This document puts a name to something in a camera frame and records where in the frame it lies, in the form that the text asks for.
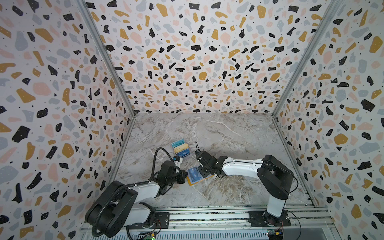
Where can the yellow leather card holder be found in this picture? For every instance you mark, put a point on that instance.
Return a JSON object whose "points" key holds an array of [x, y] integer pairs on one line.
{"points": [[203, 178]]}

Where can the white perforated cable duct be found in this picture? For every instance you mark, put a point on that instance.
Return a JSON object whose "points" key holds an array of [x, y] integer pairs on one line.
{"points": [[207, 235]]}

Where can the blue VIP card from holder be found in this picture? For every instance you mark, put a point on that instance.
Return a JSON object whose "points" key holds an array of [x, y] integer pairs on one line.
{"points": [[194, 175]]}

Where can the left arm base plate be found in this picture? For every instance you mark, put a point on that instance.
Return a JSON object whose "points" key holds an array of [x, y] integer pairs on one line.
{"points": [[156, 221]]}

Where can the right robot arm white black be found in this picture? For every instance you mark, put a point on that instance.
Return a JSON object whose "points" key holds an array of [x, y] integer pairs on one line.
{"points": [[273, 174]]}

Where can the teal VIP card in stand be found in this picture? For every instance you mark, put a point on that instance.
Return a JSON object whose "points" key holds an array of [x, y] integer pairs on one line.
{"points": [[178, 143]]}

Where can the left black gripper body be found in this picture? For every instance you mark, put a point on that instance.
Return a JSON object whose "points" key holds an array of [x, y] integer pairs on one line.
{"points": [[179, 178]]}

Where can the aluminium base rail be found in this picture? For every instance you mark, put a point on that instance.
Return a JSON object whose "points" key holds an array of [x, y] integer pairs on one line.
{"points": [[237, 218]]}

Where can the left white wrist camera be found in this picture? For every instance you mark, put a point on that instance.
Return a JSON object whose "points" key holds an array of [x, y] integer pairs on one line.
{"points": [[177, 160]]}

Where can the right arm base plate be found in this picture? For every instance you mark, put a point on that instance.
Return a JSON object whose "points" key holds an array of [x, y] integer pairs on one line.
{"points": [[264, 219]]}

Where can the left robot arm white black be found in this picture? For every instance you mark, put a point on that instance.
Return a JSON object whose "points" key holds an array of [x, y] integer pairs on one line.
{"points": [[121, 205]]}

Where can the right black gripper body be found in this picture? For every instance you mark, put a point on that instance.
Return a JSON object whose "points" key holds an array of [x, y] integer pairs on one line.
{"points": [[202, 159]]}

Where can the gold card in stand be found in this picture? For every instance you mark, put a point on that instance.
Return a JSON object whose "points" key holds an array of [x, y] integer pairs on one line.
{"points": [[181, 148]]}

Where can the blue VIP card in stand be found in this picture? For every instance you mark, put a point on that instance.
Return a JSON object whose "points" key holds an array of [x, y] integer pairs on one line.
{"points": [[184, 153]]}

